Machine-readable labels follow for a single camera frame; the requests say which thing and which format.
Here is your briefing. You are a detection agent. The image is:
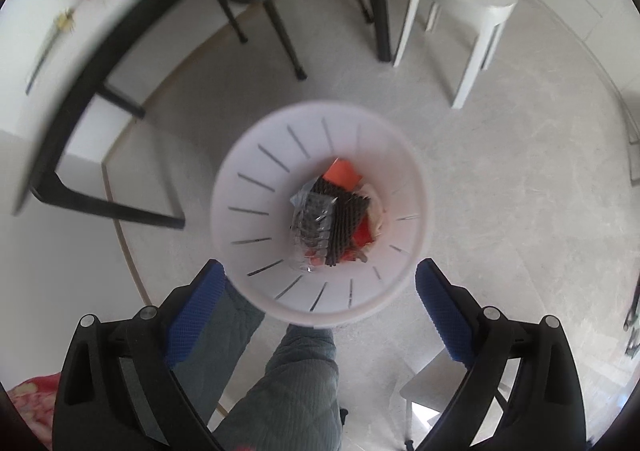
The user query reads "orange snack packet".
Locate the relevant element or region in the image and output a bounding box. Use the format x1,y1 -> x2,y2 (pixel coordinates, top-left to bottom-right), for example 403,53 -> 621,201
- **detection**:
322,158 -> 363,192

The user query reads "red patterned cloth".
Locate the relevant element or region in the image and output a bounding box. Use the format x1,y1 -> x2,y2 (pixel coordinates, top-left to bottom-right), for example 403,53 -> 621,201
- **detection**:
5,373 -> 63,451

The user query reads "dark metal rack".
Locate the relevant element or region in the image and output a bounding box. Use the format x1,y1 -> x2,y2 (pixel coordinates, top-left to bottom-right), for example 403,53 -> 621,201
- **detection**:
622,273 -> 640,359

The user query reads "clear plastic packaging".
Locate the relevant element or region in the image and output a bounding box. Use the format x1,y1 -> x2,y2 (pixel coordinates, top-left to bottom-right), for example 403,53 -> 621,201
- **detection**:
289,186 -> 341,272

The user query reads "black foam net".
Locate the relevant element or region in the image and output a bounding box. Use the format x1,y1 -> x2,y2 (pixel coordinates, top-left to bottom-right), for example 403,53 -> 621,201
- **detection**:
310,176 -> 372,268

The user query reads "small white side table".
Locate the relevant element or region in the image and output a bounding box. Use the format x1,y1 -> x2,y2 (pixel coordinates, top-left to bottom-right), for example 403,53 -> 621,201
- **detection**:
399,346 -> 516,447

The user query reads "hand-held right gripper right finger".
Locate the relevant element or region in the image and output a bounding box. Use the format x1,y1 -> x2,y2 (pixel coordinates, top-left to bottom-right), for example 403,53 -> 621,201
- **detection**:
415,258 -> 587,451

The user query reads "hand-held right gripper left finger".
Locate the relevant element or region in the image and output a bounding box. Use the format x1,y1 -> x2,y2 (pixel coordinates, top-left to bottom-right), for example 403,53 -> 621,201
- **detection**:
52,258 -> 227,451

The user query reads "black table frame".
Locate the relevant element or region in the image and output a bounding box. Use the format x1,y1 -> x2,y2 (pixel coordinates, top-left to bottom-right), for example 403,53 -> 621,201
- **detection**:
27,0 -> 392,232

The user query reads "white slotted waste bin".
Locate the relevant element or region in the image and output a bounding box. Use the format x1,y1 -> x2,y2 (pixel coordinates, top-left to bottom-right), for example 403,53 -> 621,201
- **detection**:
210,101 -> 430,329

